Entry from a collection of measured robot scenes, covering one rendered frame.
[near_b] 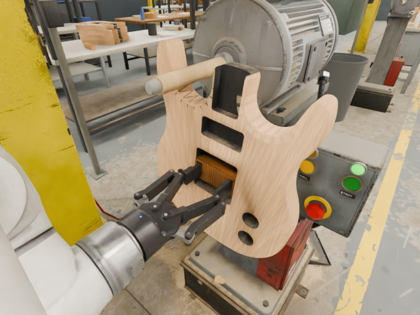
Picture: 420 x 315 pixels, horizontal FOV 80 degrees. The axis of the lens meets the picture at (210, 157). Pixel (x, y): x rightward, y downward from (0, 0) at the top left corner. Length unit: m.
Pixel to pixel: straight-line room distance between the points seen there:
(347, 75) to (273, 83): 2.70
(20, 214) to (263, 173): 0.33
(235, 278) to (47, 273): 1.01
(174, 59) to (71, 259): 0.36
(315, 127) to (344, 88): 2.94
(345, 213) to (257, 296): 0.73
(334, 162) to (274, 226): 0.18
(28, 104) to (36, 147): 0.20
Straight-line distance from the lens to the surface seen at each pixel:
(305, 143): 0.38
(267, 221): 0.50
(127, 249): 0.37
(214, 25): 0.62
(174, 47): 0.50
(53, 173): 1.45
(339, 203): 0.61
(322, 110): 0.36
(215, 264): 1.30
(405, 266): 2.02
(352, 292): 1.75
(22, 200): 0.32
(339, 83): 3.27
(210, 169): 0.51
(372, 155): 0.58
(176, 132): 0.54
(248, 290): 1.25
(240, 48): 0.58
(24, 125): 1.33
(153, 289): 1.61
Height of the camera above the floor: 1.39
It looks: 34 degrees down
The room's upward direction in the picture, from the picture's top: straight up
